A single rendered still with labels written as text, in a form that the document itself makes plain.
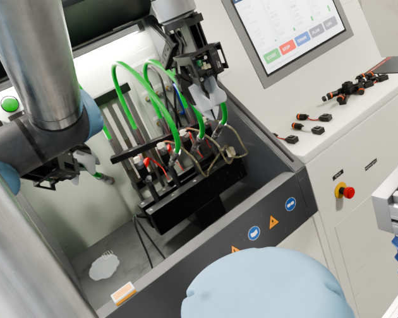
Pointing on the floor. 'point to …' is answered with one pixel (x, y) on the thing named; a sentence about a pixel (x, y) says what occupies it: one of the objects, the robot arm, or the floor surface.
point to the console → (369, 262)
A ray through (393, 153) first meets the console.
